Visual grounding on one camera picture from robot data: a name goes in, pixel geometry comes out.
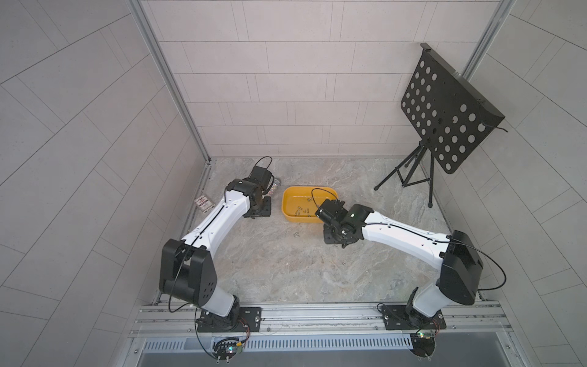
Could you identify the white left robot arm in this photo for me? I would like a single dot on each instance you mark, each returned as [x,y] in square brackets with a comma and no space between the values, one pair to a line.
[187,269]

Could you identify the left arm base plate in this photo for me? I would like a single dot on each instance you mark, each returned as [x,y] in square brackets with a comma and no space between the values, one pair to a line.
[227,319]

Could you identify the left controller circuit board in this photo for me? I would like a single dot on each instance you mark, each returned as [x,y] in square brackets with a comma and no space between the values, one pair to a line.
[226,349]

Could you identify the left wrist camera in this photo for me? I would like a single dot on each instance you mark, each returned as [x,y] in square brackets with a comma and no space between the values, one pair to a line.
[262,177]

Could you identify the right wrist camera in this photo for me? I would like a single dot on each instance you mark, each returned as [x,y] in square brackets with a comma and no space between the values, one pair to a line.
[332,212]

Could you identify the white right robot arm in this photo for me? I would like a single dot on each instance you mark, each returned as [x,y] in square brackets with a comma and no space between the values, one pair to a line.
[458,262]

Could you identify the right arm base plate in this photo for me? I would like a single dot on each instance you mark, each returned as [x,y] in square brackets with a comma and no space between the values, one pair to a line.
[396,317]

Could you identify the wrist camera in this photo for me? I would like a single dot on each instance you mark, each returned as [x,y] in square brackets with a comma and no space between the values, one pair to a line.
[262,177]
[332,212]

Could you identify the yellow plastic storage box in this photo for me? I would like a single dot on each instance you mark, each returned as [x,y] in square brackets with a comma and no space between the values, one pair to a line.
[307,197]

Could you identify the aluminium mounting rail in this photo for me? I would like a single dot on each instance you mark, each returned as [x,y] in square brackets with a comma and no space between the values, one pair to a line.
[273,319]

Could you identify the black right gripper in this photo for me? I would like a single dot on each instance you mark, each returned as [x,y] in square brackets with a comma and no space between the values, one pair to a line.
[328,239]

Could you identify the black perforated music stand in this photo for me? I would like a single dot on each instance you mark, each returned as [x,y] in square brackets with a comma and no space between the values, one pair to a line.
[451,117]

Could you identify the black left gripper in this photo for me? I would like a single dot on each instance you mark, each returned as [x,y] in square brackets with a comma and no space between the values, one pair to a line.
[266,211]

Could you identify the silver screw in box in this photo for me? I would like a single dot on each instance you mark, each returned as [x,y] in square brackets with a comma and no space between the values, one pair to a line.
[300,211]

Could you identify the controller circuit board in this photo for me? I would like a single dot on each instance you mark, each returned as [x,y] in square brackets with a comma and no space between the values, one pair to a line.
[226,349]
[423,346]

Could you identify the right controller circuit board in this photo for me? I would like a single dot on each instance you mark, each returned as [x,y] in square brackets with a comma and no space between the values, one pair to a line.
[423,346]

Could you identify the playing card box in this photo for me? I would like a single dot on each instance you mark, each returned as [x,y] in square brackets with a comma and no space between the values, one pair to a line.
[204,204]

